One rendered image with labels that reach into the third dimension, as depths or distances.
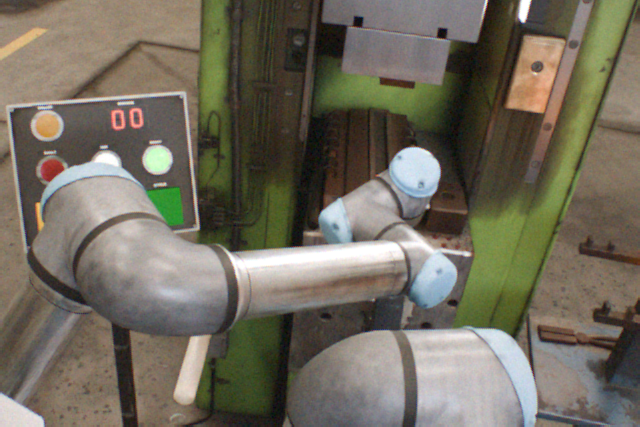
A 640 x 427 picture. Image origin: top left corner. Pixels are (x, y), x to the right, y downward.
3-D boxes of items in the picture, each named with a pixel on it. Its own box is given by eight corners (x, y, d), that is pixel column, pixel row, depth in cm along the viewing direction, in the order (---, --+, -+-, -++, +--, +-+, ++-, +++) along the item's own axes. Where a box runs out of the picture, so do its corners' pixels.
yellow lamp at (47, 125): (57, 141, 123) (54, 121, 121) (33, 138, 123) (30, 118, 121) (63, 133, 126) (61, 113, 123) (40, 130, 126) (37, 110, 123)
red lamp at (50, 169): (62, 186, 124) (60, 167, 121) (38, 183, 124) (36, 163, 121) (68, 177, 126) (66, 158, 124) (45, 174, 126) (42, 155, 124)
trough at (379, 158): (393, 201, 146) (394, 195, 146) (369, 198, 146) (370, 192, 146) (388, 114, 182) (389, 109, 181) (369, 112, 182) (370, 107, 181)
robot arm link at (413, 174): (377, 160, 98) (421, 134, 101) (367, 194, 108) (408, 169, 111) (410, 201, 96) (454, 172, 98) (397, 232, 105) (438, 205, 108)
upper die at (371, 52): (441, 85, 131) (451, 40, 126) (340, 72, 131) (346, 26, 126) (425, 16, 166) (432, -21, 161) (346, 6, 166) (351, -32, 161)
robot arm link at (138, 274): (126, 289, 57) (476, 251, 88) (86, 220, 64) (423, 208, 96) (103, 386, 62) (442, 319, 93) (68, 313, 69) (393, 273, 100)
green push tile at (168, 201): (184, 224, 133) (180, 186, 132) (146, 229, 130) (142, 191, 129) (182, 223, 135) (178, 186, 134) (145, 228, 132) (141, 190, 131)
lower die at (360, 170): (409, 230, 150) (416, 198, 146) (321, 219, 150) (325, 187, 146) (402, 139, 185) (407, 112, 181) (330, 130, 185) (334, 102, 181)
